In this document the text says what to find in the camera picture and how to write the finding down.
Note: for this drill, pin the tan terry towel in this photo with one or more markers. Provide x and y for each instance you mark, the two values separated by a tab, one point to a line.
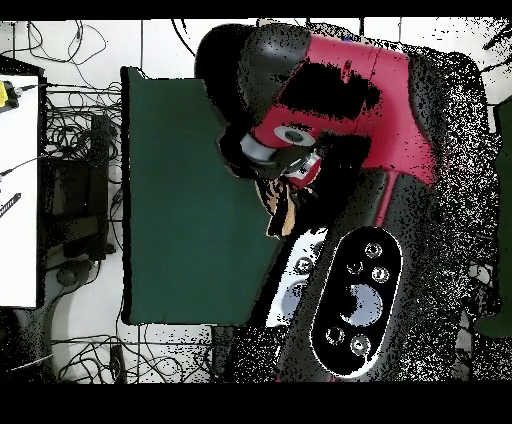
288	220

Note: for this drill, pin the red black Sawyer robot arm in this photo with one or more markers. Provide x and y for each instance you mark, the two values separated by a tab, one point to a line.
392	132

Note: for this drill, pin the dark green table cloth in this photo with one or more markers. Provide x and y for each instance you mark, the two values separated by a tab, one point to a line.
180	200

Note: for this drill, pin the dark green draped cloth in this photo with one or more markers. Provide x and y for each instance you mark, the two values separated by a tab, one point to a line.
506	180

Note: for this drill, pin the black equipment rack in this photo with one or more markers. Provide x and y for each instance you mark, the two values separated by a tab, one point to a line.
76	192

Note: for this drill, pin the black round floor foot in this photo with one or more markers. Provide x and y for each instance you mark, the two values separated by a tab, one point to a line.
67	276

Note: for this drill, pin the black power strip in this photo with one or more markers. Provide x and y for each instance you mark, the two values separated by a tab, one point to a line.
118	364

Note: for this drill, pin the white desk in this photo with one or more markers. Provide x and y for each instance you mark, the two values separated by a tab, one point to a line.
18	180

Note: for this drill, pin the black bar with white print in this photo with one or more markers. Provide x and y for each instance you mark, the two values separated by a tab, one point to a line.
10	204

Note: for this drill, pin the yellow gadget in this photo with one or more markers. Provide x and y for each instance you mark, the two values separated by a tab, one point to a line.
2	94

